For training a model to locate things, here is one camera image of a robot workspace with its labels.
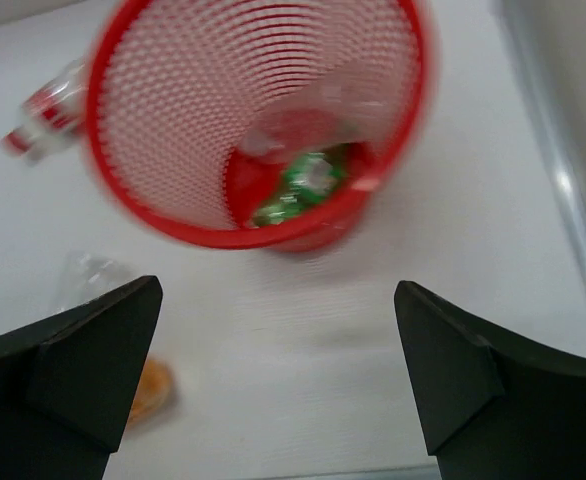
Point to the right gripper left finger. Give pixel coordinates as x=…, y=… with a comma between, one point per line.
x=67, y=383

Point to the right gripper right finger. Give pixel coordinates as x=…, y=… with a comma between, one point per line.
x=492, y=404

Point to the large clear plastic bottle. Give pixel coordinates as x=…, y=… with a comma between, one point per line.
x=85, y=277

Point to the green plastic bottle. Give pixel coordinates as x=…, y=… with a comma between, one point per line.
x=308, y=181

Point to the red label clear bottle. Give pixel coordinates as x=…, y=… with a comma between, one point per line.
x=52, y=118

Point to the orange juice bottle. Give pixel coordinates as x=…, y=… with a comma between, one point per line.
x=153, y=391

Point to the red mesh plastic bin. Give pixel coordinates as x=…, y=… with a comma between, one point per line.
x=194, y=108

